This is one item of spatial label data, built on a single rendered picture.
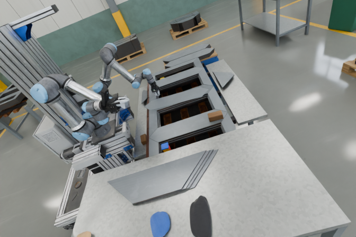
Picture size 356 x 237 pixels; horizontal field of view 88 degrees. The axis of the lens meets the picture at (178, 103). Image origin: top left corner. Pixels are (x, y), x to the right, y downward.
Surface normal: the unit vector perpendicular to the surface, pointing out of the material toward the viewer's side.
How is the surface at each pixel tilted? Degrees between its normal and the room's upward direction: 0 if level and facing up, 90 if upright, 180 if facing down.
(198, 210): 9
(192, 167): 0
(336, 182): 0
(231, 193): 0
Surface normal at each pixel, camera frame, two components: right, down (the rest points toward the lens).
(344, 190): -0.31, -0.74
